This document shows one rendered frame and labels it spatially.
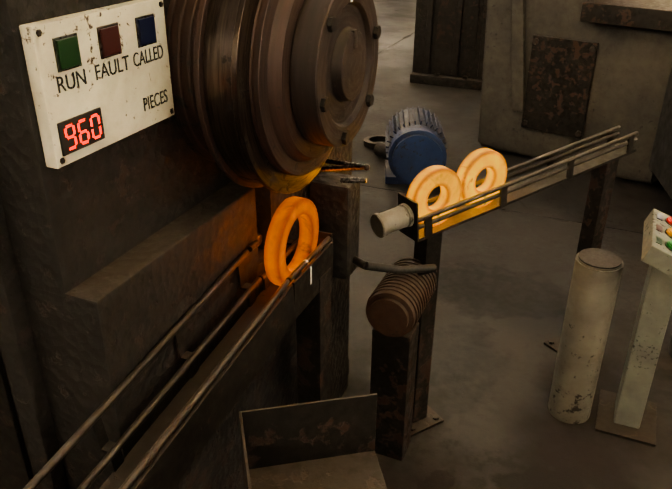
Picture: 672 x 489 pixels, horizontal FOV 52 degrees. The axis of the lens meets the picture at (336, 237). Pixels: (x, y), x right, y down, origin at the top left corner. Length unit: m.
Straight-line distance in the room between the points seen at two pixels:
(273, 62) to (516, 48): 2.92
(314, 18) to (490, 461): 1.33
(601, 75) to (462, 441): 2.30
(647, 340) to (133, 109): 1.48
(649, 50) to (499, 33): 0.78
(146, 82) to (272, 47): 0.19
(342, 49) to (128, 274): 0.49
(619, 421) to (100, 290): 1.59
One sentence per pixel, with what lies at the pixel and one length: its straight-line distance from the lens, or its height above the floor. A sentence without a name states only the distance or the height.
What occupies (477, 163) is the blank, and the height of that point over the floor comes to 0.77.
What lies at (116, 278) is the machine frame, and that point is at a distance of 1.07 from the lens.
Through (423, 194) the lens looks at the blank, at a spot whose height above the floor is 0.73.
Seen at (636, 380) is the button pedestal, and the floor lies 0.17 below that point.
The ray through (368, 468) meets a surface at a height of 0.61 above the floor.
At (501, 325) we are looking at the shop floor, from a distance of 2.54.
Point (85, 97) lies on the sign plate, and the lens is 0.99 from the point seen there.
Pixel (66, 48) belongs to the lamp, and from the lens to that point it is 0.96.
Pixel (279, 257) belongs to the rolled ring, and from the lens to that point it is 1.31.
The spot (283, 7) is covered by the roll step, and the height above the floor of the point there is 1.22.
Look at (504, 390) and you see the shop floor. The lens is 2.25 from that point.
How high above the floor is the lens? 1.39
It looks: 27 degrees down
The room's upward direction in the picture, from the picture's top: straight up
